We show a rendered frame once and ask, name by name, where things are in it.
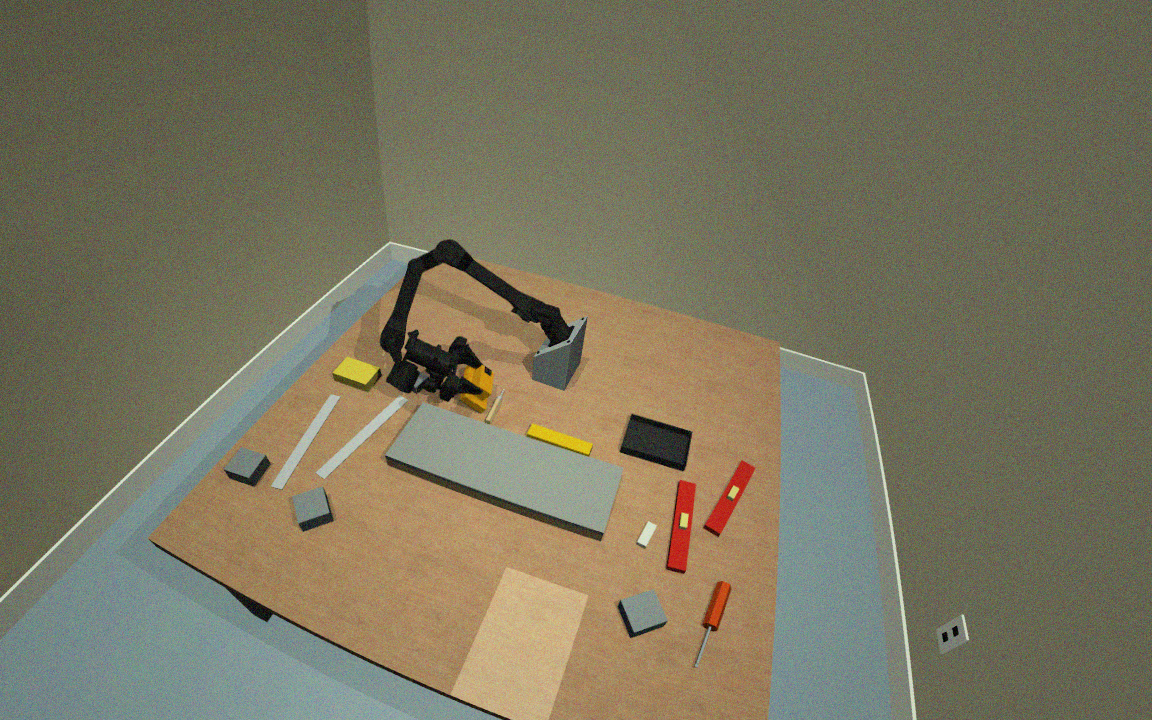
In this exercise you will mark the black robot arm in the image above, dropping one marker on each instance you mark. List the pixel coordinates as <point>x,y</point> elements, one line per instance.
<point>404,374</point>

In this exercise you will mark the long red flat bar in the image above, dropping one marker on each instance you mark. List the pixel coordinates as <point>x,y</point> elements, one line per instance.
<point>680,533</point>
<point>729,499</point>

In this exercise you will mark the tan handled awl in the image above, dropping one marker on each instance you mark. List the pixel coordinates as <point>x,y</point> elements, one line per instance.
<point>493,410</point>

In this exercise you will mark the orange-handled awl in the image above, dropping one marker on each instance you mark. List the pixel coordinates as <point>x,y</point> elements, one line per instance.
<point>715,612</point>

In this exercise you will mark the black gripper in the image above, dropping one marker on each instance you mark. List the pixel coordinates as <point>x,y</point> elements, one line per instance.
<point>443,362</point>

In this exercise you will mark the grey flat strip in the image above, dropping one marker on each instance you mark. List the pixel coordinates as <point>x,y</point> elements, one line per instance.
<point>306,441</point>
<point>360,437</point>

